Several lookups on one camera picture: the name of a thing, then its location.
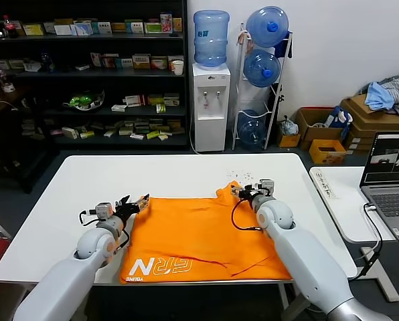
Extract blue white bag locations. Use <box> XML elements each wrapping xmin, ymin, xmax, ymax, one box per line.
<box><xmin>325</xmin><ymin>106</ymin><xmax>354</xmax><ymax>140</ymax></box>

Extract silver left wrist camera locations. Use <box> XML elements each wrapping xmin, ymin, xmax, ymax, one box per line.
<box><xmin>88</xmin><ymin>201</ymin><xmax>115</xmax><ymax>222</ymax></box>

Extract large flat cardboard box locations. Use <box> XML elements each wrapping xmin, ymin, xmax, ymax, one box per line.
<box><xmin>340</xmin><ymin>93</ymin><xmax>399</xmax><ymax>131</ymax></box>

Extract yellow white medicine box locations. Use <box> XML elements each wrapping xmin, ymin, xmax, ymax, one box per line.
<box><xmin>23</xmin><ymin>23</ymin><xmax>46</xmax><ymax>36</ymax></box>

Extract clear plastic bottle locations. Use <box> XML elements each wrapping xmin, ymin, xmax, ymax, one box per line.
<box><xmin>0</xmin><ymin>64</ymin><xmax>16</xmax><ymax>94</ymax></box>

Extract open brown cardboard box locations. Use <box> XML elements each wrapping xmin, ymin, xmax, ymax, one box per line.
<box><xmin>295</xmin><ymin>107</ymin><xmax>344</xmax><ymax>150</ymax></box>

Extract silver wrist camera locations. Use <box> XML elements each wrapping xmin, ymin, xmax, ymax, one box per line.
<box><xmin>88</xmin><ymin>201</ymin><xmax>115</xmax><ymax>222</ymax></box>
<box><xmin>258</xmin><ymin>179</ymin><xmax>276</xmax><ymax>198</ymax></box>

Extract stacked brown cardboard boxes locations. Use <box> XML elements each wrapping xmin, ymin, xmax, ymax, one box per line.
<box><xmin>345</xmin><ymin>123</ymin><xmax>385</xmax><ymax>155</ymax></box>

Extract labelled blue water jug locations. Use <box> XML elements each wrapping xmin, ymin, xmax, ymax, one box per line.
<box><xmin>193</xmin><ymin>9</ymin><xmax>231</xmax><ymax>70</ymax></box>

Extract white side table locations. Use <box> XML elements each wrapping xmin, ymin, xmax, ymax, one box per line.
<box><xmin>309</xmin><ymin>165</ymin><xmax>399</xmax><ymax>304</ymax></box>

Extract small tan cardboard box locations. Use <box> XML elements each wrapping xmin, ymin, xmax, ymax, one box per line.
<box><xmin>278</xmin><ymin>132</ymin><xmax>301</xmax><ymax>148</ymax></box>

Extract green white bowl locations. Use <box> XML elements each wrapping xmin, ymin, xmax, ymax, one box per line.
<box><xmin>62</xmin><ymin>88</ymin><xmax>105</xmax><ymax>112</ymax></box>

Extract blue white medicine box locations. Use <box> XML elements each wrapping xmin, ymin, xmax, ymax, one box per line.
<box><xmin>74</xmin><ymin>22</ymin><xmax>94</xmax><ymax>35</ymax></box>

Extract cola bottle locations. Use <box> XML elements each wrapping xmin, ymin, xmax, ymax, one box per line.
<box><xmin>1</xmin><ymin>14</ymin><xmax>19</xmax><ymax>39</ymax></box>

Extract orange t-shirt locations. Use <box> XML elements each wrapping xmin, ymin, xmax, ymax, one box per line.
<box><xmin>118</xmin><ymin>180</ymin><xmax>293</xmax><ymax>285</ymax></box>

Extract dark wooden desk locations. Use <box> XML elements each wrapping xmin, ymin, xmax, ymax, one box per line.
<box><xmin>0</xmin><ymin>84</ymin><xmax>58</xmax><ymax>194</ymax></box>

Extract white water dispenser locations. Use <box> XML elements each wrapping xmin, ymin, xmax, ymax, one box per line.
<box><xmin>191</xmin><ymin>62</ymin><xmax>232</xmax><ymax>153</ymax></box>

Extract light blue garment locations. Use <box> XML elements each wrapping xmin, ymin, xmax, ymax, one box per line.
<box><xmin>366</xmin><ymin>82</ymin><xmax>395</xmax><ymax>110</ymax></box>

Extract black laptop cable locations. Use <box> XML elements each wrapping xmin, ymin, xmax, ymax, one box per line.
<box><xmin>348</xmin><ymin>202</ymin><xmax>384</xmax><ymax>282</ymax></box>

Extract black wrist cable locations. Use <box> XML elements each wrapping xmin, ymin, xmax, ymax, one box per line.
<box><xmin>78</xmin><ymin>209</ymin><xmax>131</xmax><ymax>251</ymax></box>
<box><xmin>231</xmin><ymin>197</ymin><xmax>266</xmax><ymax>232</ymax></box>

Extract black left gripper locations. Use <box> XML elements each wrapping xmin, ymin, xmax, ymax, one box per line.
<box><xmin>113</xmin><ymin>193</ymin><xmax>151</xmax><ymax>223</ymax></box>

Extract tall pink medicine box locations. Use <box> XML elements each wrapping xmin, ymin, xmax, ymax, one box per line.
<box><xmin>159</xmin><ymin>12</ymin><xmax>173</xmax><ymax>33</ymax></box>

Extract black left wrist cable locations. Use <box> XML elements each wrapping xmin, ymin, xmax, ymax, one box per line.
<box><xmin>78</xmin><ymin>209</ymin><xmax>131</xmax><ymax>251</ymax></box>

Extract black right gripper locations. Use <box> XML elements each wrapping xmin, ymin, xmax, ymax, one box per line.
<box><xmin>231</xmin><ymin>184</ymin><xmax>262</xmax><ymax>201</ymax></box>

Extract yellow plastic crate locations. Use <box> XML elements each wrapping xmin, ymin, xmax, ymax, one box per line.
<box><xmin>309</xmin><ymin>138</ymin><xmax>347</xmax><ymax>165</ymax></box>

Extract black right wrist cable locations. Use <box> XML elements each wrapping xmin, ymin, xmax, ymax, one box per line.
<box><xmin>231</xmin><ymin>197</ymin><xmax>266</xmax><ymax>232</ymax></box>

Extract dark blue bottle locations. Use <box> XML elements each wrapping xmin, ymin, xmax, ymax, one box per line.
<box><xmin>41</xmin><ymin>51</ymin><xmax>56</xmax><ymax>73</ymax></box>

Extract black shelving unit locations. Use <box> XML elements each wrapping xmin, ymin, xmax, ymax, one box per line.
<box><xmin>0</xmin><ymin>0</ymin><xmax>189</xmax><ymax>148</ymax></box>

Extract grey laptop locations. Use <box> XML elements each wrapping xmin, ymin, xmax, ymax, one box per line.
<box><xmin>360</xmin><ymin>131</ymin><xmax>399</xmax><ymax>244</ymax></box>

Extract white power strip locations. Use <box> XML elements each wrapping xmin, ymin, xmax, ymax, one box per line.
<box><xmin>311</xmin><ymin>167</ymin><xmax>340</xmax><ymax>201</ymax></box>

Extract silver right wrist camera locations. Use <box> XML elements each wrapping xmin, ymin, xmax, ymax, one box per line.
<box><xmin>258</xmin><ymin>179</ymin><xmax>276</xmax><ymax>198</ymax></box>

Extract yellow orange medicine box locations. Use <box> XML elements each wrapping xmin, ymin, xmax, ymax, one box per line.
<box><xmin>132</xmin><ymin>53</ymin><xmax>151</xmax><ymax>69</ymax></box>

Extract white jug rack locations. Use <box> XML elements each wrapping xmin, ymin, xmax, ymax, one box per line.
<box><xmin>232</xmin><ymin>21</ymin><xmax>294</xmax><ymax>151</ymax></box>

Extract dark blue hanging cloth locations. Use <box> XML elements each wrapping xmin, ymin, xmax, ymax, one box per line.
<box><xmin>273</xmin><ymin>30</ymin><xmax>293</xmax><ymax>60</ymax></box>

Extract white dispenser power cord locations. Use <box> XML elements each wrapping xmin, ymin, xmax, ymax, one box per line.
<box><xmin>189</xmin><ymin>109</ymin><xmax>201</xmax><ymax>154</ymax></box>

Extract black tripod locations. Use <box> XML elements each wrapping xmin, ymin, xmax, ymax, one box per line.
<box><xmin>268</xmin><ymin>84</ymin><xmax>285</xmax><ymax>140</ymax></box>

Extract grey plastic bag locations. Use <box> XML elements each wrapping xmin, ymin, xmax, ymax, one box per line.
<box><xmin>279</xmin><ymin>116</ymin><xmax>299</xmax><ymax>136</ymax></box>

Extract pink hanging cloth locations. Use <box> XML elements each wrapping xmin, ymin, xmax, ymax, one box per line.
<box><xmin>236</xmin><ymin>27</ymin><xmax>253</xmax><ymax>55</ymax></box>

